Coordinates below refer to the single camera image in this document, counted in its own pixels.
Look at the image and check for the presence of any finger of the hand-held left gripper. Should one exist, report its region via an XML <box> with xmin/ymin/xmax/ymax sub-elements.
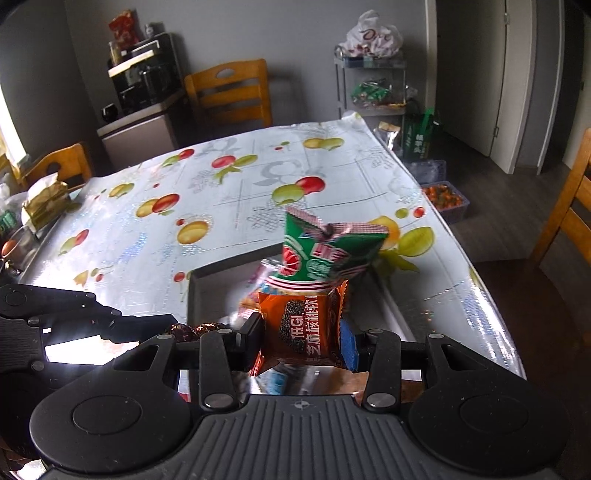
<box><xmin>46</xmin><ymin>314</ymin><xmax>181</xmax><ymax>345</ymax></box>
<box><xmin>44</xmin><ymin>291</ymin><xmax>125</xmax><ymax>325</ymax></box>

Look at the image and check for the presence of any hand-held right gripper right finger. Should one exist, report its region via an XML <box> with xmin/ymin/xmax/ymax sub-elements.
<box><xmin>339</xmin><ymin>320</ymin><xmax>485</xmax><ymax>411</ymax></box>

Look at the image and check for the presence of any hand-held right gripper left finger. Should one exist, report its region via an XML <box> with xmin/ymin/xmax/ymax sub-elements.
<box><xmin>111</xmin><ymin>311</ymin><xmax>266</xmax><ymax>411</ymax></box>

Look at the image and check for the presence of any clear peanut packet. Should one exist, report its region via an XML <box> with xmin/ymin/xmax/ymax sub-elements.
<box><xmin>238</xmin><ymin>286</ymin><xmax>263</xmax><ymax>320</ymax></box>

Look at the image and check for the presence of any orange snack packet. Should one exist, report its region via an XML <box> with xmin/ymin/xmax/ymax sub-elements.
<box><xmin>249</xmin><ymin>281</ymin><xmax>349</xmax><ymax>377</ymax></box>

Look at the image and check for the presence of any brown foil candy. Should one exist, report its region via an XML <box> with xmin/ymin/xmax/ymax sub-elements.
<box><xmin>166</xmin><ymin>322</ymin><xmax>229</xmax><ymax>343</ymax></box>

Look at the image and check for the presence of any grey metal tray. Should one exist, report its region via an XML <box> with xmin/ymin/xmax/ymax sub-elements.
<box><xmin>186</xmin><ymin>253</ymin><xmax>419</xmax><ymax>398</ymax></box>

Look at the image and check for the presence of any green snack packet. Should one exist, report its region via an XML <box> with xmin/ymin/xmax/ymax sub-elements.
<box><xmin>265</xmin><ymin>205</ymin><xmax>391</xmax><ymax>296</ymax></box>

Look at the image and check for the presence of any clear glass bowl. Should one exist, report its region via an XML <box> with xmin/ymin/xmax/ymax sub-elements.
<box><xmin>0</xmin><ymin>226</ymin><xmax>38</xmax><ymax>273</ymax></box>

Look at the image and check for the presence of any green gold tissue pack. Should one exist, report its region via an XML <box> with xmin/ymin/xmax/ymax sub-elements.
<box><xmin>23</xmin><ymin>178</ymin><xmax>70</xmax><ymax>232</ymax></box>

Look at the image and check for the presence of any wooden chair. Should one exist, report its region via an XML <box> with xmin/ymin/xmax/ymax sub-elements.
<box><xmin>21</xmin><ymin>143</ymin><xmax>93</xmax><ymax>191</ymax></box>
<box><xmin>185</xmin><ymin>58</ymin><xmax>273</xmax><ymax>139</ymax></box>
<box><xmin>530</xmin><ymin>129</ymin><xmax>591</xmax><ymax>278</ymax></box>

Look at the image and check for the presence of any clear box of oranges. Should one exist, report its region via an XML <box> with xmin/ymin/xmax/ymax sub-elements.
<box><xmin>422</xmin><ymin>181</ymin><xmax>470</xmax><ymax>213</ymax></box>

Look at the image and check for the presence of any grey low cabinet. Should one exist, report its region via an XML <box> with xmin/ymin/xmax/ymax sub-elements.
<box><xmin>97</xmin><ymin>90</ymin><xmax>185</xmax><ymax>176</ymax></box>

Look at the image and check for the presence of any silver foil bag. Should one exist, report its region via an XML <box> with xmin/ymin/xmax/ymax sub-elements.
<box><xmin>374</xmin><ymin>122</ymin><xmax>402</xmax><ymax>149</ymax></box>

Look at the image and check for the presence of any green shopping bag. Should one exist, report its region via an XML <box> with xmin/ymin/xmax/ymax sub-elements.
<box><xmin>403</xmin><ymin>108</ymin><xmax>444</xmax><ymax>162</ymax></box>

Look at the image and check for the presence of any black coffee machine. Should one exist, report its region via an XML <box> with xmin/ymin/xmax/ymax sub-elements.
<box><xmin>108</xmin><ymin>32</ymin><xmax>183</xmax><ymax>116</ymax></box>

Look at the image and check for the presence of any pile of green packets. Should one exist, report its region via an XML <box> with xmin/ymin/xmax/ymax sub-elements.
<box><xmin>352</xmin><ymin>80</ymin><xmax>393</xmax><ymax>104</ymax></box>

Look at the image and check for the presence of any metal storage cart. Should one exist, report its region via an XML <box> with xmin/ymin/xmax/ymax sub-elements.
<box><xmin>333</xmin><ymin>46</ymin><xmax>409</xmax><ymax>121</ymax></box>

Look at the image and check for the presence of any red snack bag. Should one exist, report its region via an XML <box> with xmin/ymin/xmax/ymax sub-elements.
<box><xmin>109</xmin><ymin>11</ymin><xmax>139</xmax><ymax>44</ymax></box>

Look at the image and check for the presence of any white plastic bag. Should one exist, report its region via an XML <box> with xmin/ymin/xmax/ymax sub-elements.
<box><xmin>339</xmin><ymin>10</ymin><xmax>403</xmax><ymax>58</ymax></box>

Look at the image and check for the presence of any room door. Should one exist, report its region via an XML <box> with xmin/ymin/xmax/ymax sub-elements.
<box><xmin>480</xmin><ymin>0</ymin><xmax>565</xmax><ymax>175</ymax></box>

